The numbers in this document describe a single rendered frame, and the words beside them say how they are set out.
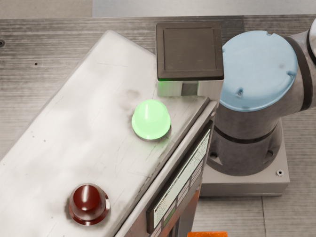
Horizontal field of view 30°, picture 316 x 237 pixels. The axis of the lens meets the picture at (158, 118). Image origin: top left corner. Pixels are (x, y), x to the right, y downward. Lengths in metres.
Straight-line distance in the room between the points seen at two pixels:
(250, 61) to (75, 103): 0.47
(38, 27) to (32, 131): 0.85
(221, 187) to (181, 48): 0.64
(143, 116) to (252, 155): 0.60
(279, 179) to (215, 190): 0.11
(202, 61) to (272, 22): 0.86
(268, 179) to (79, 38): 0.48
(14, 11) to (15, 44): 1.11
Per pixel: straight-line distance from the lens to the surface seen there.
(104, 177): 0.39
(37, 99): 1.16
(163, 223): 0.49
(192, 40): 0.41
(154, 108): 0.38
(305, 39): 0.89
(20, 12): 2.32
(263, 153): 0.98
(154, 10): 1.25
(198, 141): 0.42
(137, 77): 0.42
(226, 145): 0.95
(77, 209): 0.36
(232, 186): 1.02
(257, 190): 1.05
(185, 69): 0.39
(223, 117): 0.90
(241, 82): 0.83
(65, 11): 2.30
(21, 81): 1.18
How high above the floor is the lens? 1.84
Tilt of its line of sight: 64 degrees down
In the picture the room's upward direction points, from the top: 1 degrees clockwise
